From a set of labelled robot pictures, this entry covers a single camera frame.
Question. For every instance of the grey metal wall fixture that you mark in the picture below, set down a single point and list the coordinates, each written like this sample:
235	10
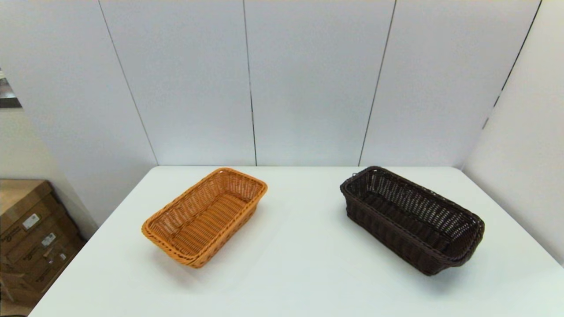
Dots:
8	99

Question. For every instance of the brown cardboard box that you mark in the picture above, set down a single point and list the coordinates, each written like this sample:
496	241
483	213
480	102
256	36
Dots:
31	246
26	279
22	198

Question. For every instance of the dark brown wicker basket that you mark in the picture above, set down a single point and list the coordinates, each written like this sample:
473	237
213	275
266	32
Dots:
410	220

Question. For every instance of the orange wicker basket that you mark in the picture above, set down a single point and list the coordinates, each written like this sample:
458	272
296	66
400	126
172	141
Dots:
207	220

